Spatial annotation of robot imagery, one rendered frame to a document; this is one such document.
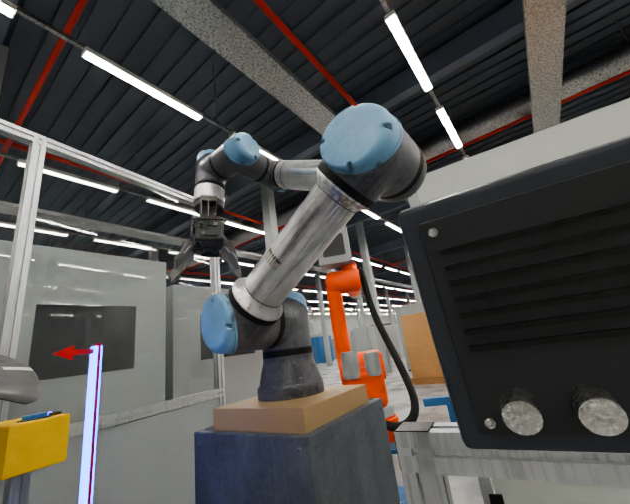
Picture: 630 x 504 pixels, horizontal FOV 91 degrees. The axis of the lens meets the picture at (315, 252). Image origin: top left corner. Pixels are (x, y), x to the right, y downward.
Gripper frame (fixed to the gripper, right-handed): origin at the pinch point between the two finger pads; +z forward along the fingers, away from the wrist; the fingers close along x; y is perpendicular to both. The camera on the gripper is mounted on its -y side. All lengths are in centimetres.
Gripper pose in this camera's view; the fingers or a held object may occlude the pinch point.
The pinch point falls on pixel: (207, 284)
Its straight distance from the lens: 76.4
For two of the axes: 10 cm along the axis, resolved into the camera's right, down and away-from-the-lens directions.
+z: 1.0, 9.2, -3.9
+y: 2.6, -4.0, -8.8
